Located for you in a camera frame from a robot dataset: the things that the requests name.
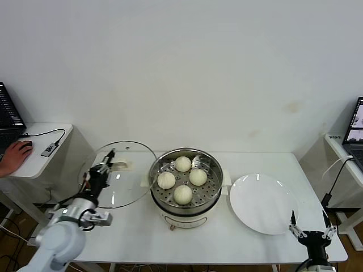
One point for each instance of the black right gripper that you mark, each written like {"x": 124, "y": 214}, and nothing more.
{"x": 316, "y": 241}

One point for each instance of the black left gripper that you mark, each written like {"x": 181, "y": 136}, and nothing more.
{"x": 99, "y": 181}

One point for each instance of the white steamed baozi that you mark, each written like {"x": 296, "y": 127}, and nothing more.
{"x": 182, "y": 163}
{"x": 182, "y": 195}
{"x": 198, "y": 177}
{"x": 166, "y": 180}

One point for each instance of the stainless steel steamer basket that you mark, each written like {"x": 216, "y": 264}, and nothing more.
{"x": 210, "y": 195}

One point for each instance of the person's bare hand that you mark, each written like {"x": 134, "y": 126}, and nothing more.
{"x": 17, "y": 157}

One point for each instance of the white round plate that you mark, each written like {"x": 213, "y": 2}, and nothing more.
{"x": 263, "y": 204}

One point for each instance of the small silver USB device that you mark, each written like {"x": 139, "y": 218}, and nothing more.
{"x": 48, "y": 150}

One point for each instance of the black computer mouse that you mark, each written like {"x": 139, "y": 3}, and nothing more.
{"x": 29, "y": 143}

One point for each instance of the white side table with label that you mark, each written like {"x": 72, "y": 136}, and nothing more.
{"x": 334, "y": 147}

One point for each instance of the small printed table label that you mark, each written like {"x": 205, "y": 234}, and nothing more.
{"x": 334, "y": 137}

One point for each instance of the cream electric cooker pot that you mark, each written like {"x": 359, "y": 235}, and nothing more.
{"x": 184, "y": 219}

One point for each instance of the black laptop with dark screen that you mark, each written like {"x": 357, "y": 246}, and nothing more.
{"x": 8, "y": 113}

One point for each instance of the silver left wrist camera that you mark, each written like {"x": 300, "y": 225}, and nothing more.
{"x": 96, "y": 218}

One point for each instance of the grey laptop showing camera views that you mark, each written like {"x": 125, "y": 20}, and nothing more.
{"x": 354, "y": 133}

